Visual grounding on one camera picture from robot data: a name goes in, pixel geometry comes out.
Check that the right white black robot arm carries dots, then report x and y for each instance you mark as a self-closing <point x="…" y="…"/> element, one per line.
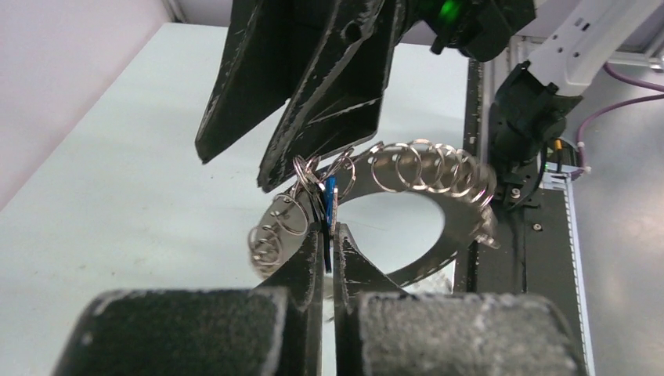
<point x="570" y="58"/>

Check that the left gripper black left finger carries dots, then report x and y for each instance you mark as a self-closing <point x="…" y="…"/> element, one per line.
<point x="271" y="329"/>

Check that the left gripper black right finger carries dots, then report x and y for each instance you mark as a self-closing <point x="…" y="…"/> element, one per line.
<point x="382" y="330"/>

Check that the metal disc with keyrings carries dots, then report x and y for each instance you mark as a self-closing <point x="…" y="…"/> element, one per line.
<point x="400" y="191"/>

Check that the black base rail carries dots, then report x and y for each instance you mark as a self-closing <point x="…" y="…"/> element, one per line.
<point x="524" y="238"/>

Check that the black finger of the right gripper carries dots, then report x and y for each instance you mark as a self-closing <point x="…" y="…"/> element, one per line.
<point x="268" y="46"/>
<point x="337" y="100"/>

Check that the right controller board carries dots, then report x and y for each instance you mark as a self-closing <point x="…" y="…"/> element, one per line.
<point x="564" y="158"/>

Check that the blue tagged key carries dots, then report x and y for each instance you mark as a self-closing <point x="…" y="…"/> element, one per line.
<point x="330" y="204"/>

